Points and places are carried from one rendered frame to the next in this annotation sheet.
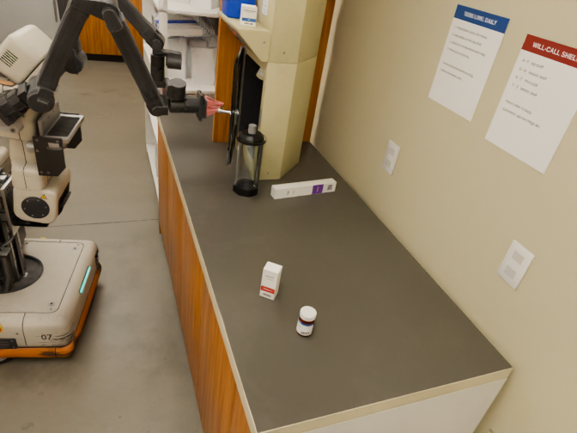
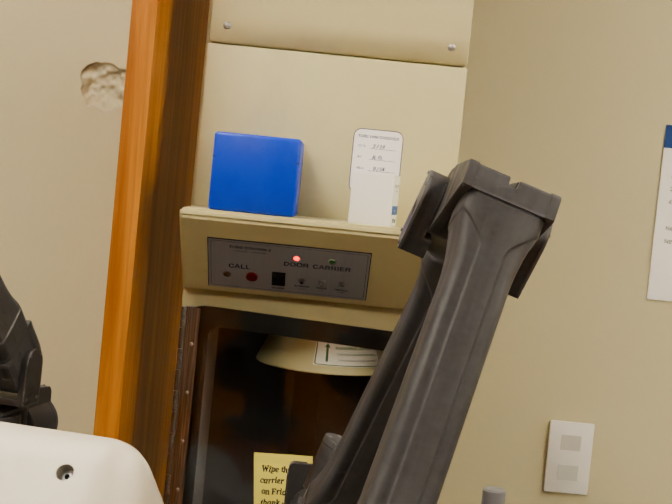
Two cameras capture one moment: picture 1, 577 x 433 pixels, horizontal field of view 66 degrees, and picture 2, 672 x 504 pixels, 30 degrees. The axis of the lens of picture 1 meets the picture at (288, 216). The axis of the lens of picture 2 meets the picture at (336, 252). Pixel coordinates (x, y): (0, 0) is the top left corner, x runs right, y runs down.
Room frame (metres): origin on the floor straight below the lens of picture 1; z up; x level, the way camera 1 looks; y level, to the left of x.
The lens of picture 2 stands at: (1.05, 1.61, 1.55)
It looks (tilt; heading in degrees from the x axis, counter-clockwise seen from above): 3 degrees down; 296
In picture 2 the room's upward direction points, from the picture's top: 6 degrees clockwise
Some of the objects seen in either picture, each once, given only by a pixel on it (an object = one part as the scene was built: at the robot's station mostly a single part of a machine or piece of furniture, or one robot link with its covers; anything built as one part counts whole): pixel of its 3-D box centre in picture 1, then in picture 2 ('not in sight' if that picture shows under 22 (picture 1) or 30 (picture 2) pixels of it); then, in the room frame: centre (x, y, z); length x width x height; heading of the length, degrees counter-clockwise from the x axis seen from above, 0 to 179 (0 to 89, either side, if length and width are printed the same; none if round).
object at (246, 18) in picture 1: (248, 15); (374, 199); (1.66, 0.26, 1.54); 0.05 x 0.05 x 0.06; 16
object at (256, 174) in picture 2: (238, 3); (257, 174); (1.78, 0.32, 1.56); 0.10 x 0.10 x 0.09; 25
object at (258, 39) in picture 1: (241, 35); (316, 261); (1.71, 0.28, 1.46); 0.32 x 0.11 x 0.10; 25
